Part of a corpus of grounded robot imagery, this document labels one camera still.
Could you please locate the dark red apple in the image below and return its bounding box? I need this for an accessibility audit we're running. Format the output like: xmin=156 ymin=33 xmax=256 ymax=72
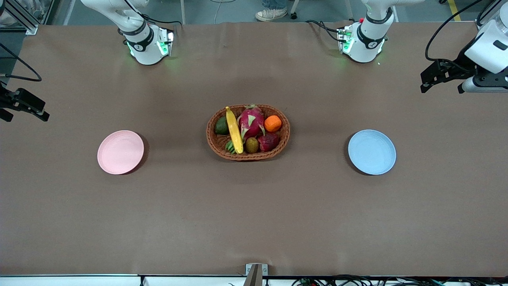
xmin=257 ymin=132 xmax=279 ymax=152

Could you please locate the yellow banana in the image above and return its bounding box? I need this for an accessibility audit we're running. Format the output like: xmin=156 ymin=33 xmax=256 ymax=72
xmin=225 ymin=106 xmax=244 ymax=155

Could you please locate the blue plate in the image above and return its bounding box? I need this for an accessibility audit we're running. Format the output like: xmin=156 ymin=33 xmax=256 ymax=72
xmin=348 ymin=129 xmax=396 ymax=176

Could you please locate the pink plate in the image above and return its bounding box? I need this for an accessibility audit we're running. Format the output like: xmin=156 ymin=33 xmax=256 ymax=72
xmin=97 ymin=130 xmax=144 ymax=175

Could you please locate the orange fruit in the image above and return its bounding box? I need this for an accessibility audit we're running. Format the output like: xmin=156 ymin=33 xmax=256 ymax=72
xmin=264 ymin=115 xmax=283 ymax=133

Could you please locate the white sneaker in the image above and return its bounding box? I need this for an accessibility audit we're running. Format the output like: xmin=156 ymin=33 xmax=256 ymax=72
xmin=255 ymin=7 xmax=288 ymax=22

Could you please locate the pink dragon fruit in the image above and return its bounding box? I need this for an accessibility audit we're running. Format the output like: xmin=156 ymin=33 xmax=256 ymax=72
xmin=237 ymin=104 xmax=266 ymax=140

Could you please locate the brown wicker basket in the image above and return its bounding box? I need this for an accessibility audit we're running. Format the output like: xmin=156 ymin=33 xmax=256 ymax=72
xmin=206 ymin=104 xmax=291 ymax=161

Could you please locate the brown table cover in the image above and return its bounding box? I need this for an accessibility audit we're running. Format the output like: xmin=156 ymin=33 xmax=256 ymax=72
xmin=0 ymin=22 xmax=508 ymax=277

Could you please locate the aluminium frame post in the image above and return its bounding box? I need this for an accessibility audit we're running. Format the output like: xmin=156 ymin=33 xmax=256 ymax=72
xmin=0 ymin=0 xmax=39 ymax=35

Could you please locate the black left base cable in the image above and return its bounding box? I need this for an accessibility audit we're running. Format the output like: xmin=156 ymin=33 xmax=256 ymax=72
xmin=305 ymin=19 xmax=343 ymax=42

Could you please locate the black base cable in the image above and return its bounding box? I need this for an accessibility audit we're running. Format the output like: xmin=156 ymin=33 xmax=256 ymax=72
xmin=305 ymin=19 xmax=343 ymax=42
xmin=141 ymin=14 xmax=183 ymax=28

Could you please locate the black right base cable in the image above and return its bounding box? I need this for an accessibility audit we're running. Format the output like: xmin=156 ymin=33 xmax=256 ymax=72
xmin=141 ymin=14 xmax=183 ymax=28

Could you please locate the white table edge rail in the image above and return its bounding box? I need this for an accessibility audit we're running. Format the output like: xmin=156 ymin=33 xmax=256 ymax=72
xmin=0 ymin=274 xmax=508 ymax=286

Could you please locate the tangled cable bundle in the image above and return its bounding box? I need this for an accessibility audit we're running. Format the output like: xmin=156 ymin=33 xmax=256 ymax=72
xmin=292 ymin=275 xmax=508 ymax=286

